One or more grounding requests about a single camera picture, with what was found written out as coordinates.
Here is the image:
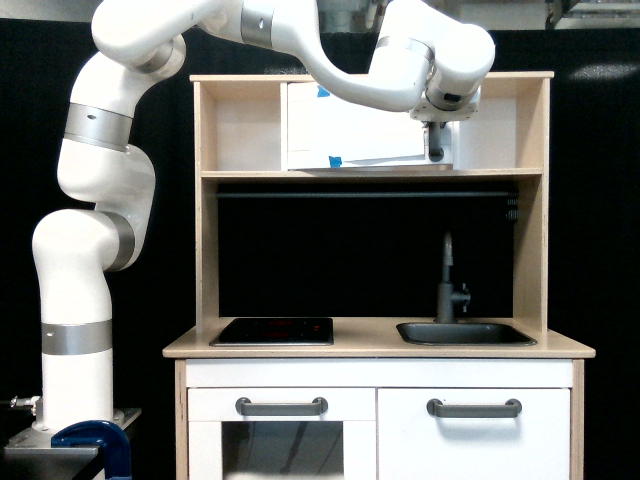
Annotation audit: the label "blue tape top piece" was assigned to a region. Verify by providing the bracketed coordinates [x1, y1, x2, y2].
[317, 85, 330, 98]

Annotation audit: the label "blue tape piece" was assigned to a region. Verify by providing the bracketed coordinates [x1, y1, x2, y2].
[317, 85, 330, 98]
[329, 156, 342, 168]

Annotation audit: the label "grey toy sink basin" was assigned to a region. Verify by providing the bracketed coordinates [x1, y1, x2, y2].
[396, 322, 537, 346]

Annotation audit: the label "black rail hooks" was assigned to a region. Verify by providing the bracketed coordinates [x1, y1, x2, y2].
[506, 190, 519, 223]

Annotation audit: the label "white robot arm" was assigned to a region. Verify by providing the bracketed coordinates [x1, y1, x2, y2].
[32, 1, 495, 432]

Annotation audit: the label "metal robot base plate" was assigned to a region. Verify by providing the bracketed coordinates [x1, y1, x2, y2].
[3, 407, 142, 459]

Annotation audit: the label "blue c-clamp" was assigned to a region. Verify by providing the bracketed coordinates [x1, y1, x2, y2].
[50, 420, 132, 480]

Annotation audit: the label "white microwave door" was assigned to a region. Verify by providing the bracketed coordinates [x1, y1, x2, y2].
[283, 82, 459, 170]

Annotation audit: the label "black hanging rail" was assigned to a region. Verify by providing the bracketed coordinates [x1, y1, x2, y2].
[217, 191, 513, 199]

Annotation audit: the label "grey microwave door handle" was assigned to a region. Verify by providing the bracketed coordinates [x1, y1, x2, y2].
[427, 122, 444, 162]

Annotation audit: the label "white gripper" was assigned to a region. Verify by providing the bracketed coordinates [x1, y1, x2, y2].
[409, 88, 481, 122]

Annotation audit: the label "silver cable connector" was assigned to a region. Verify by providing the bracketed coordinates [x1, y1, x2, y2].
[9, 396, 41, 416]

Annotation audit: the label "white oven door with window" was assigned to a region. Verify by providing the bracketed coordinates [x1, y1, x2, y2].
[188, 387, 377, 479]

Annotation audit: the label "wooden toy kitchen frame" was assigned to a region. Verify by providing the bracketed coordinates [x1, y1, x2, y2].
[164, 72, 595, 479]

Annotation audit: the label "black toy stove top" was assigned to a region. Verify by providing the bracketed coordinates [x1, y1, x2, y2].
[210, 317, 333, 346]

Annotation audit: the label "white cabinet door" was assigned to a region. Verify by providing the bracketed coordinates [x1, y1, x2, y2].
[377, 388, 570, 479]

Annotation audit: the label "grey cabinet door handle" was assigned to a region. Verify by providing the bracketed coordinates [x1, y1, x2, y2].
[426, 398, 522, 419]

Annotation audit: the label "grey toy faucet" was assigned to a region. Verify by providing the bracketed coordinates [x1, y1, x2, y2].
[435, 231, 471, 324]

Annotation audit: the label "grey oven door handle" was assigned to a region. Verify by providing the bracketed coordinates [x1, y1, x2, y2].
[235, 397, 328, 417]

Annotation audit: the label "blue tape bottom piece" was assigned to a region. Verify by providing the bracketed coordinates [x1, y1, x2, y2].
[329, 156, 342, 168]

